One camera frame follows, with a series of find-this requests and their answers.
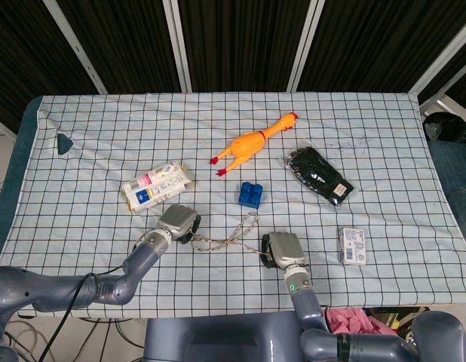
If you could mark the checkered white tablecloth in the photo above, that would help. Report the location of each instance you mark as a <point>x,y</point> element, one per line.
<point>233,151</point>

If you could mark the black gloves in plastic bag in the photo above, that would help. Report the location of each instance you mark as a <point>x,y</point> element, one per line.
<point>319,176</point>

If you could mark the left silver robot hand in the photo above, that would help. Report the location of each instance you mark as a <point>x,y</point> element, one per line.
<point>178,219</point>

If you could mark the pink cloth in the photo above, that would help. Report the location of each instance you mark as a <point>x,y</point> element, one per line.
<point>350,320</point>

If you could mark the blue building block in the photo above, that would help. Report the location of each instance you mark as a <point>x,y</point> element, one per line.
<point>252,194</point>

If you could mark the yellow rubber chicken toy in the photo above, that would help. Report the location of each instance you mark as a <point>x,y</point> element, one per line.
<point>248,145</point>

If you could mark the grey-blue robot torso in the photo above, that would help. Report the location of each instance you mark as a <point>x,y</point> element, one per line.
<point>221,339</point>

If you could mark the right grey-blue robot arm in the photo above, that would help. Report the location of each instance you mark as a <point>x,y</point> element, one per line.
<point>331,328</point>

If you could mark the small white printed box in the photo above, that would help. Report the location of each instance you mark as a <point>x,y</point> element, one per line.
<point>352,246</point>

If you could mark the black bag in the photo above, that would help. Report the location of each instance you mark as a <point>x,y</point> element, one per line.
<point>449,126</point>

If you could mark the white folding screen frame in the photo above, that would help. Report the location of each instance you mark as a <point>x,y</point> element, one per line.
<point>180,45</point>

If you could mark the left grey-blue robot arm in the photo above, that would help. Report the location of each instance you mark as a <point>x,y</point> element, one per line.
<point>86,281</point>

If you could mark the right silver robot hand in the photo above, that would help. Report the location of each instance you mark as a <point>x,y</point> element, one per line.
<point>287,249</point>

